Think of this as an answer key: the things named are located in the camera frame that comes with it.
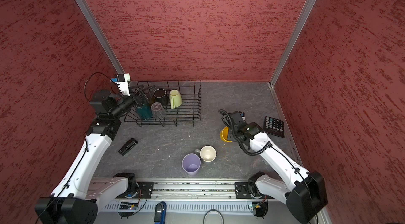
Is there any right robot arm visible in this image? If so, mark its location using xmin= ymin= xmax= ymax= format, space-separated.
xmin=218 ymin=109 xmax=328 ymax=224

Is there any grey mug cream inside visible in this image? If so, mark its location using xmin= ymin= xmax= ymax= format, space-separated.
xmin=195 ymin=146 xmax=217 ymax=164

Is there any black cable loop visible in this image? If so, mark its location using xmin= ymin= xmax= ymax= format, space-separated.
xmin=202 ymin=209 xmax=225 ymax=224

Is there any black calculator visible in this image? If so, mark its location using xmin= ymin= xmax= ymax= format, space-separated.
xmin=263 ymin=116 xmax=285 ymax=138

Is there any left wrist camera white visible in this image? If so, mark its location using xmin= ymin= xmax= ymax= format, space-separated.
xmin=111 ymin=73 xmax=131 ymax=96

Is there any teal mug white inside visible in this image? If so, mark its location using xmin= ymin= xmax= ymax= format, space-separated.
xmin=136 ymin=104 xmax=153 ymax=120

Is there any lavender cup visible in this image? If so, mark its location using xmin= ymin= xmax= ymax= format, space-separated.
xmin=181 ymin=153 xmax=201 ymax=176

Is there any black stapler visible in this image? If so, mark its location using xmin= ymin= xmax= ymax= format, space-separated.
xmin=118 ymin=138 xmax=138 ymax=156

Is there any black mug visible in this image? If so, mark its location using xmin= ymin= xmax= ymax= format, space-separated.
xmin=153 ymin=88 xmax=169 ymax=107

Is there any left corner aluminium profile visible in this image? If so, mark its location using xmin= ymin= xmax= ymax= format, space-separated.
xmin=75 ymin=0 xmax=125 ymax=74

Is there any front aluminium rail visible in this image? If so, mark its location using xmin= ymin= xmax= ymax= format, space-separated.
xmin=85 ymin=179 xmax=322 ymax=201

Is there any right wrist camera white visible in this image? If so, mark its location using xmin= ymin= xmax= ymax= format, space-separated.
xmin=238 ymin=111 xmax=246 ymax=120

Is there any corner aluminium profile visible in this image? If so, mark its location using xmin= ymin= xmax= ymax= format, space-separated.
xmin=75 ymin=0 xmax=125 ymax=74
xmin=269 ymin=0 xmax=332 ymax=87

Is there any right corner aluminium profile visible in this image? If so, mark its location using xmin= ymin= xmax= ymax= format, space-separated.
xmin=269 ymin=0 xmax=332 ymax=87

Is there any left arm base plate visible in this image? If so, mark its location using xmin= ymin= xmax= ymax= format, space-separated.
xmin=123 ymin=182 xmax=155 ymax=199

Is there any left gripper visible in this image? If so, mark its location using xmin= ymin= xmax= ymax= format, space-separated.
xmin=110 ymin=83 xmax=156 ymax=118

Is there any black wire dish rack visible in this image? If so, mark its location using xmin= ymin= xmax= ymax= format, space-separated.
xmin=123 ymin=80 xmax=202 ymax=127

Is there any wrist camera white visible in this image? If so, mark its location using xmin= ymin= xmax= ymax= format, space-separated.
xmin=111 ymin=73 xmax=131 ymax=96
xmin=238 ymin=111 xmax=246 ymax=120

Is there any blue handled tool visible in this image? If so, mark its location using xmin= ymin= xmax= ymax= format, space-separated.
xmin=154 ymin=201 xmax=167 ymax=224

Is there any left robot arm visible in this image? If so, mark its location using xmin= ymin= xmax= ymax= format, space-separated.
xmin=35 ymin=83 xmax=147 ymax=224

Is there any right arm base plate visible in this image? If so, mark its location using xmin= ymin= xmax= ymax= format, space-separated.
xmin=234 ymin=182 xmax=266 ymax=200

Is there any clear plastic cup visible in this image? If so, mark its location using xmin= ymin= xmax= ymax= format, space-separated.
xmin=151 ymin=102 xmax=166 ymax=121

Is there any yellow mug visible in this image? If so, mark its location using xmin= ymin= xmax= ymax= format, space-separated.
xmin=220 ymin=127 xmax=232 ymax=143

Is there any light green mug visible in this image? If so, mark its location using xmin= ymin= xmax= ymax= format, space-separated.
xmin=169 ymin=90 xmax=182 ymax=110

